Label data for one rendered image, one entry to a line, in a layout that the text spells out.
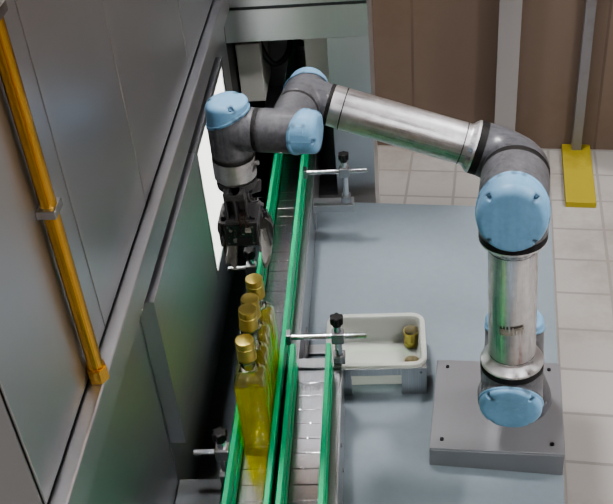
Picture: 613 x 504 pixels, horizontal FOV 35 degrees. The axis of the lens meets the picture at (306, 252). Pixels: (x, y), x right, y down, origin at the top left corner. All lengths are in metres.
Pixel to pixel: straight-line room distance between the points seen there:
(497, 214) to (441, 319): 0.83
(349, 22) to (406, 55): 1.72
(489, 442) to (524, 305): 0.40
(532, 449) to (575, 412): 1.22
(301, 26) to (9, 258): 1.58
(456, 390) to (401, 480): 0.24
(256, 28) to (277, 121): 1.00
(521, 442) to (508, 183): 0.65
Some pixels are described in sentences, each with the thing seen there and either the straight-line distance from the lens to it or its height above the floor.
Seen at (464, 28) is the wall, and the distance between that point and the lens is 4.19.
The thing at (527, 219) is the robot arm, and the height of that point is 1.40.
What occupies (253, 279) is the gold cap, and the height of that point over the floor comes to 1.16.
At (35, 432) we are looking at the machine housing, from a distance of 1.18.
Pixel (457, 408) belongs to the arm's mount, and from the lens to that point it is 2.07.
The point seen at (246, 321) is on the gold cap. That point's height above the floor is 1.17.
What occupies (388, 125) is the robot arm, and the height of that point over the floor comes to 1.47.
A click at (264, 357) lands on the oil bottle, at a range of 1.80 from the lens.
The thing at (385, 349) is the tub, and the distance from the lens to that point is 2.25.
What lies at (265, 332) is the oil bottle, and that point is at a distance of 1.85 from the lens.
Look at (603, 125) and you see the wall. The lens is 4.42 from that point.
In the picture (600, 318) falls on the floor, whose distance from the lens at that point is 3.55.
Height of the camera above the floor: 2.31
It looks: 37 degrees down
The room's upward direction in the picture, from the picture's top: 6 degrees counter-clockwise
